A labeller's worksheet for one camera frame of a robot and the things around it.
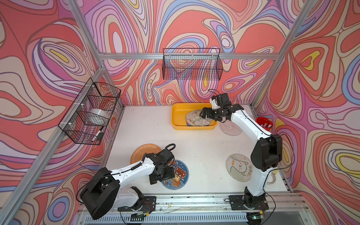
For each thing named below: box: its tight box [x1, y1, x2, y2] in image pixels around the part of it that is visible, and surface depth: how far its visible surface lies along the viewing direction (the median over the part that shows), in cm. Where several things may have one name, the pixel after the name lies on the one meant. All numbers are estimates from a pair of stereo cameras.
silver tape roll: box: [85, 108, 111, 126], surface depth 73 cm
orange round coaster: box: [130, 143, 162, 165], surface depth 96 cm
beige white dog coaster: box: [225, 153, 254, 183], surface depth 88 cm
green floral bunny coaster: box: [185, 109, 213, 127], surface depth 110 cm
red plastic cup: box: [255, 116, 274, 132], surface depth 95 cm
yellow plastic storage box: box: [171, 102, 218, 131], surface depth 111 cm
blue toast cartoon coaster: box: [161, 159, 190, 191], surface depth 84 cm
